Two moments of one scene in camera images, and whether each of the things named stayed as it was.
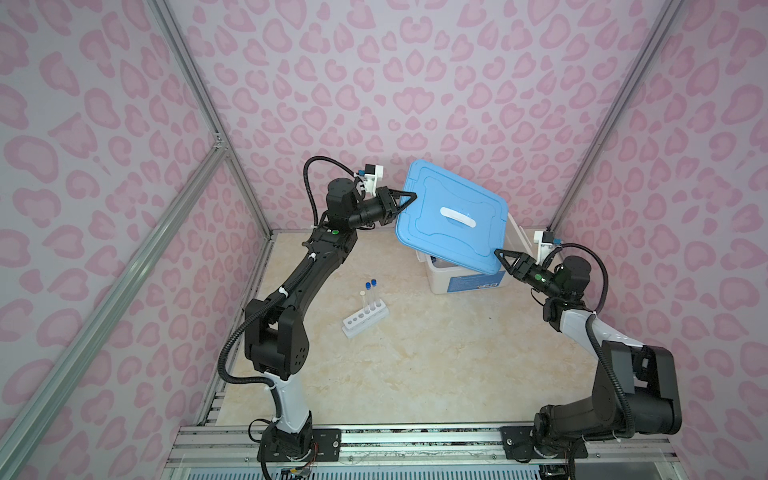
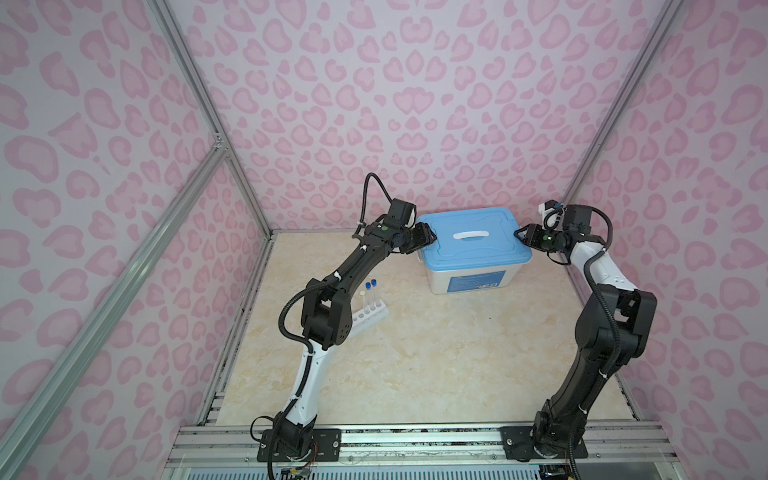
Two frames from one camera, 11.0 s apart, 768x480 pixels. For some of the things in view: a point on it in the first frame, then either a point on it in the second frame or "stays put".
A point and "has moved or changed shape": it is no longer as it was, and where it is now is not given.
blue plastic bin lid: x=452 y=218 has moved or changed shape
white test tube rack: x=364 y=319 stays put
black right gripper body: x=542 y=279 to x=549 y=241
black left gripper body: x=377 y=210 to x=418 y=238
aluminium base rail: x=624 y=445 stays put
